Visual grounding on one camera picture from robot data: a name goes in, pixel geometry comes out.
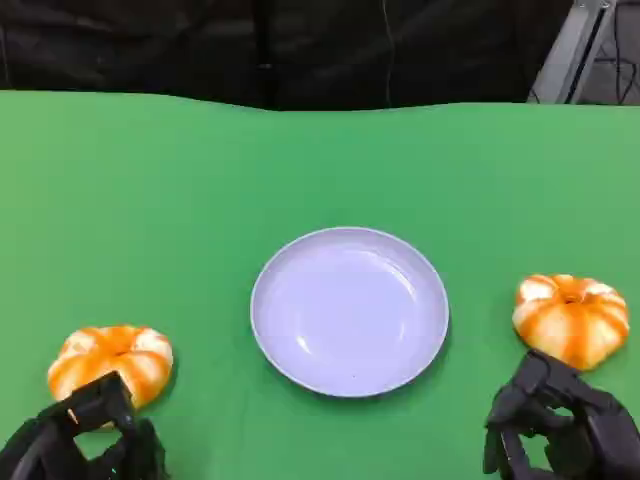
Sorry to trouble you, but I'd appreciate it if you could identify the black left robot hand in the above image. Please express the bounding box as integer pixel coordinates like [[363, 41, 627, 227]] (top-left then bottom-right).
[[0, 370, 170, 480]]

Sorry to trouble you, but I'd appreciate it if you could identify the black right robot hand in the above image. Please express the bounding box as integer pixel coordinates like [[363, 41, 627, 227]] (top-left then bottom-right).
[[482, 349, 640, 480]]

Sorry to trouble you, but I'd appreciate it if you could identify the orange white toy bread roll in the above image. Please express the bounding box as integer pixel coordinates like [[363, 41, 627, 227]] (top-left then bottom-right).
[[511, 273, 630, 372], [47, 324, 175, 432]]

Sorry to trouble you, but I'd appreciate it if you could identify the green table cloth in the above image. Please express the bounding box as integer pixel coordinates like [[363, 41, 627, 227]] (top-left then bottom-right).
[[0, 89, 640, 480]]

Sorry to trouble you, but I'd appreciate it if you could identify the lilac plate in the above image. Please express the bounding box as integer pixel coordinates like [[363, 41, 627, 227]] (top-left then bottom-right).
[[249, 226, 450, 399]]

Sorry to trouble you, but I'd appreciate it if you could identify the black cable bundle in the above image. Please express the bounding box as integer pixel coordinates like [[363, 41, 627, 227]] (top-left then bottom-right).
[[593, 27, 640, 105]]

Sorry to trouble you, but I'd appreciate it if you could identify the aluminium frame post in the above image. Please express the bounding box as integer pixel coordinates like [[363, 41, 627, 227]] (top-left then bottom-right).
[[527, 0, 619, 105]]

